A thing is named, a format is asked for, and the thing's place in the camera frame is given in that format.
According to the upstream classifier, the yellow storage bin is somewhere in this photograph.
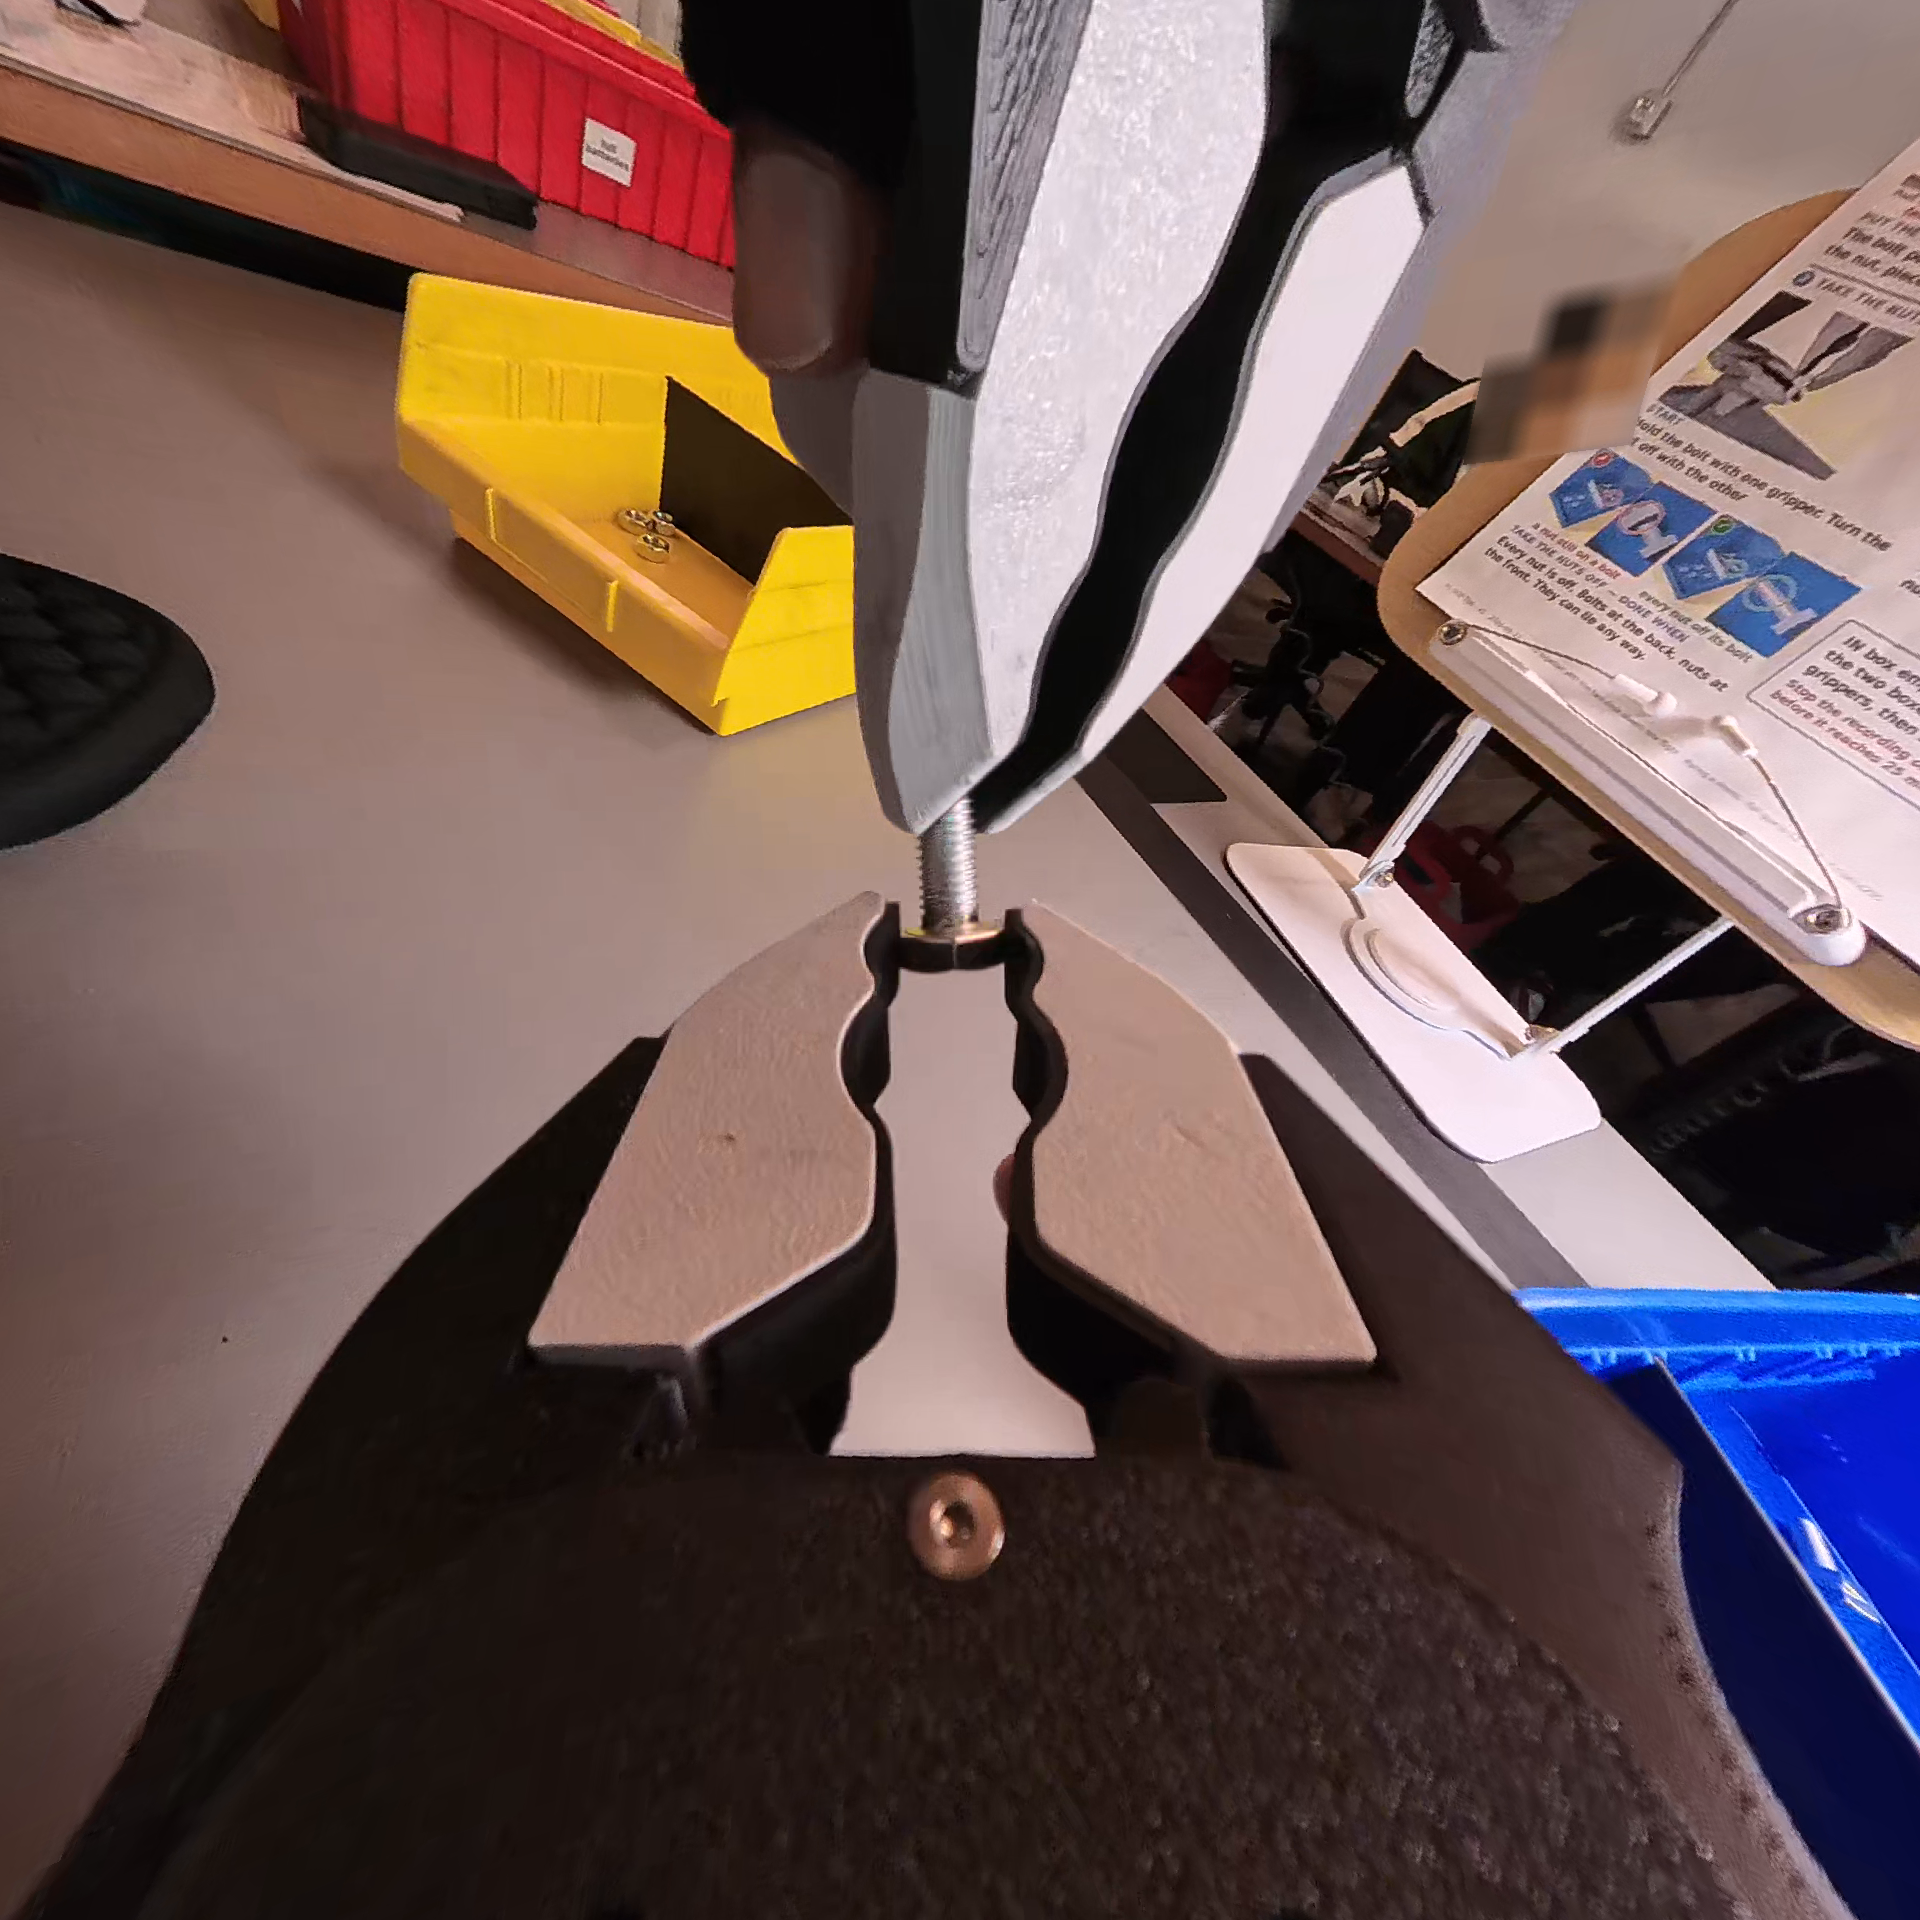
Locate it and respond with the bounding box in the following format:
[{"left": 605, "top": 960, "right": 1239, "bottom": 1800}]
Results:
[{"left": 394, "top": 274, "right": 860, "bottom": 737}]

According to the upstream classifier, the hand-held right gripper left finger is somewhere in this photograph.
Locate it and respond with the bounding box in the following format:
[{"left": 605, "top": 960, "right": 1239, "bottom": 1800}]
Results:
[{"left": 530, "top": 891, "right": 903, "bottom": 1427}]

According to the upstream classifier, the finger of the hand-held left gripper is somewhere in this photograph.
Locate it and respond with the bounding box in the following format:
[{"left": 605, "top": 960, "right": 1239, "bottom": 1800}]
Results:
[
  {"left": 973, "top": 158, "right": 1432, "bottom": 830},
  {"left": 773, "top": 0, "right": 1274, "bottom": 838}
]

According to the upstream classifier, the red bag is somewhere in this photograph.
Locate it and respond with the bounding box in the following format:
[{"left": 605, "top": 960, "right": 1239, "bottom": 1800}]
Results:
[{"left": 1401, "top": 819, "right": 1521, "bottom": 950}]

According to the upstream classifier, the white stand base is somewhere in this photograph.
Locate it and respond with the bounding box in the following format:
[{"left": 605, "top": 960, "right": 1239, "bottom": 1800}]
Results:
[{"left": 1227, "top": 841, "right": 1604, "bottom": 1165}]

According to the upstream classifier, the blue storage bin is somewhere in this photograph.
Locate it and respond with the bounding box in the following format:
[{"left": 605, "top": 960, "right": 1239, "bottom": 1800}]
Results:
[{"left": 1516, "top": 1289, "right": 1920, "bottom": 1920}]

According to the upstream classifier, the silver hex bolt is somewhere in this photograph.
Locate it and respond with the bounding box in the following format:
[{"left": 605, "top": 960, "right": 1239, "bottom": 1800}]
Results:
[{"left": 896, "top": 801, "right": 1004, "bottom": 977}]

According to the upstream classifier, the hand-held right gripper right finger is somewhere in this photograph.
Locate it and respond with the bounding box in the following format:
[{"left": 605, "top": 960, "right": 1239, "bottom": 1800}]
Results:
[{"left": 1003, "top": 899, "right": 1381, "bottom": 1442}]

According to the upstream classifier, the black flat box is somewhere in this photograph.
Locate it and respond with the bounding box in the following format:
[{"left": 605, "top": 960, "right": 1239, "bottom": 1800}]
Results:
[{"left": 294, "top": 92, "right": 541, "bottom": 229}]

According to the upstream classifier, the person's left hand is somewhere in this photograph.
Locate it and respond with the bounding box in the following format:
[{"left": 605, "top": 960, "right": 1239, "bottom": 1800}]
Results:
[{"left": 729, "top": 128, "right": 884, "bottom": 378}]

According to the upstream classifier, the red storage tub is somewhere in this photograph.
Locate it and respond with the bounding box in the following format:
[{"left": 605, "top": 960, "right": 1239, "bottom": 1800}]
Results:
[{"left": 279, "top": 0, "right": 741, "bottom": 274}]

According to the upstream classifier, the black bin divider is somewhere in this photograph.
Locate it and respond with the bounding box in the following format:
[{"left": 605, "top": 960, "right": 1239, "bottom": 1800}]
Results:
[{"left": 659, "top": 378, "right": 848, "bottom": 586}]

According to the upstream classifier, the beige panel stand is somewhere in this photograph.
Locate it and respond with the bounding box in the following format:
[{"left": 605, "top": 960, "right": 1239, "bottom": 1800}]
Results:
[{"left": 1358, "top": 188, "right": 1920, "bottom": 1053}]

